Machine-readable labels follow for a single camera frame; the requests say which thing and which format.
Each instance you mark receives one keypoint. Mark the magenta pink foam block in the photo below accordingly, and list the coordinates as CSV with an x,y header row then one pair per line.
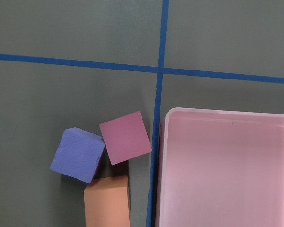
x,y
125,138

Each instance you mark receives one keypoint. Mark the purple foam block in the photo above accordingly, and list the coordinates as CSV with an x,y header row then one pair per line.
x,y
78,154

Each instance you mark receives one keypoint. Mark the pink plastic tray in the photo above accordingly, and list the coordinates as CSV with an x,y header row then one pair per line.
x,y
220,169

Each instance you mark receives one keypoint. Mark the orange foam block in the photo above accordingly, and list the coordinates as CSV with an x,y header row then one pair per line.
x,y
107,202

